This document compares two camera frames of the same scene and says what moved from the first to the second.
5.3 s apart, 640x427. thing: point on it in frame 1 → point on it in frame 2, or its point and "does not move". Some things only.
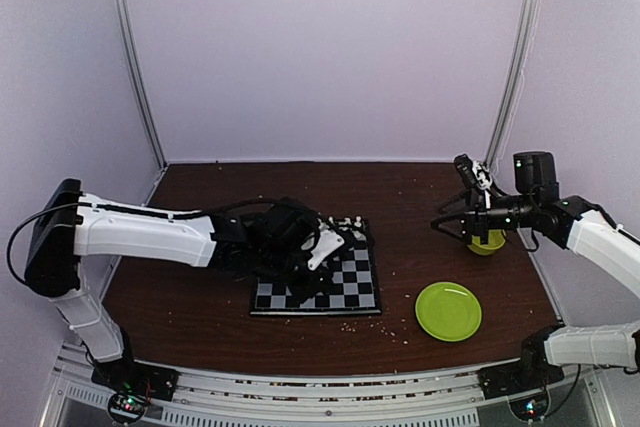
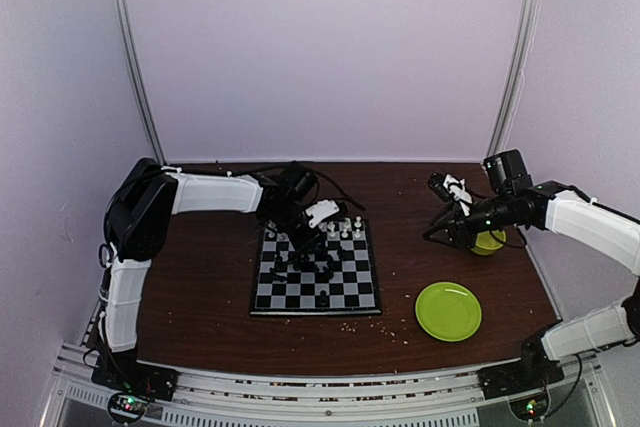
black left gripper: (302, 292) → (304, 244)
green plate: (448, 311) does not move
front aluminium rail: (449, 395) does not move
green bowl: (496, 239) does not move
